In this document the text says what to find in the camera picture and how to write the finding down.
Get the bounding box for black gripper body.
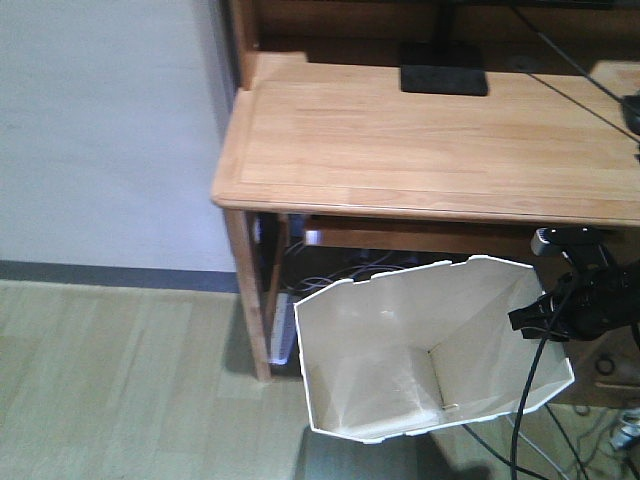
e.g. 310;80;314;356
542;273;625;341

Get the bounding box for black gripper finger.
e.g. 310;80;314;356
508;294;553;339

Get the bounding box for white plastic trash bin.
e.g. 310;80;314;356
294;255;574;444

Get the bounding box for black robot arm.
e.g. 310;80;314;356
508;263;639;342

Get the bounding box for black computer mouse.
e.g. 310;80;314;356
621;93;640;136

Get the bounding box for white power strip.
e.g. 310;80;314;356
269;293;296;365

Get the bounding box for black computer monitor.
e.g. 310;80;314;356
399;1;618;97

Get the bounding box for wooden desk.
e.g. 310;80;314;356
211;1;639;381

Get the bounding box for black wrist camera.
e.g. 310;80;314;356
530;226;604;256

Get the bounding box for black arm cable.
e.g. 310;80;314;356
509;279;576;480

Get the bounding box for grey cables under desk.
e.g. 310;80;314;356
282;242;416;301

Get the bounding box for black monitor cable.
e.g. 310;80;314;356
509;4;640;146

